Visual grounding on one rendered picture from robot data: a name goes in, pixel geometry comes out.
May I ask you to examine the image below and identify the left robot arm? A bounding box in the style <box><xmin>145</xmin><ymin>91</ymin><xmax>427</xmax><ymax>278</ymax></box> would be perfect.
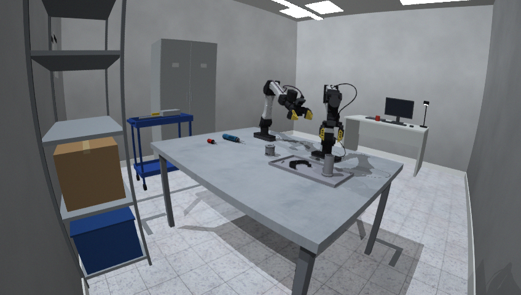
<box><xmin>311</xmin><ymin>85</ymin><xmax>342</xmax><ymax>161</ymax></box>

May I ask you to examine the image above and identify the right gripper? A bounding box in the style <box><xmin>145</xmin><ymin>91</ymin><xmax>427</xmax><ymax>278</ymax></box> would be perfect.
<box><xmin>287</xmin><ymin>104</ymin><xmax>313</xmax><ymax>120</ymax></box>

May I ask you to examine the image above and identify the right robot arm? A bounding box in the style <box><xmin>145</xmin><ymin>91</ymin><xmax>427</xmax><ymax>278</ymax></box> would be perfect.
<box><xmin>254</xmin><ymin>81</ymin><xmax>306</xmax><ymax>138</ymax></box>

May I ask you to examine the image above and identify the blue screwdriver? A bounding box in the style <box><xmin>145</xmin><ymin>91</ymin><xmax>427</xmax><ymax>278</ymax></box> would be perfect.
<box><xmin>222</xmin><ymin>134</ymin><xmax>242</xmax><ymax>142</ymax></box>

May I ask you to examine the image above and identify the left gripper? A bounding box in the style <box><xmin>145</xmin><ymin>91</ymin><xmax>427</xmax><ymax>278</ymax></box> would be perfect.
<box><xmin>319</xmin><ymin>112</ymin><xmax>344</xmax><ymax>142</ymax></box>

